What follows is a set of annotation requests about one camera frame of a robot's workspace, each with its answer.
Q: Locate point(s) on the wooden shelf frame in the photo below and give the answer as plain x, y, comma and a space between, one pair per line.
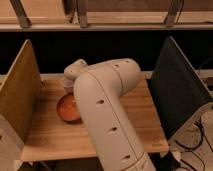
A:
105, 15

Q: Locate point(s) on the right dark side panel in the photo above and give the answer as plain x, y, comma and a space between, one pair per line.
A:
181, 97

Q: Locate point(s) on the left wooden side panel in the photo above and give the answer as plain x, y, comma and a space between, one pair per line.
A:
19, 92

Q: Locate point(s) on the clear plastic cup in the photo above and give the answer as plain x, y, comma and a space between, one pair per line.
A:
68, 85

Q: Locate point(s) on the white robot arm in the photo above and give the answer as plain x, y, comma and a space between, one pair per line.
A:
97, 90

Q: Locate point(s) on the orange ceramic bowl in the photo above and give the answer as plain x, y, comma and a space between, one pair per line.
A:
66, 109

